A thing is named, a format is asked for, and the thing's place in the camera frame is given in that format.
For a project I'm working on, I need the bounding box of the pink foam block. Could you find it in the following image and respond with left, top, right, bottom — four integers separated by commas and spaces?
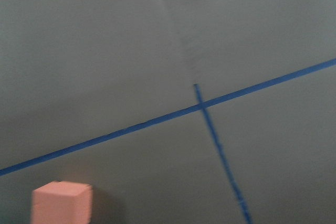
30, 181, 93, 224

